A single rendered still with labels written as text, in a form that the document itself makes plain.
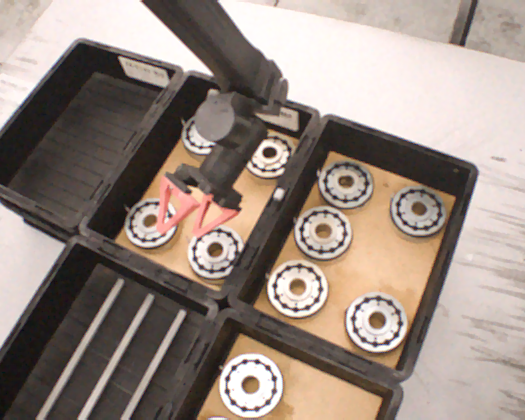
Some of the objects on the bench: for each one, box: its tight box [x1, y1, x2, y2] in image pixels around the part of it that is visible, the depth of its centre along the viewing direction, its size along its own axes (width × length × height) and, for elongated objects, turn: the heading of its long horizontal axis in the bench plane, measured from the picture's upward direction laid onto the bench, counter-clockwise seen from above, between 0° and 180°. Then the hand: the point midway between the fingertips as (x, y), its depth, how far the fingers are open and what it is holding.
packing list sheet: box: [0, 73, 35, 151], centre depth 125 cm, size 33×23×1 cm
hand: (181, 229), depth 73 cm, fingers open, 9 cm apart
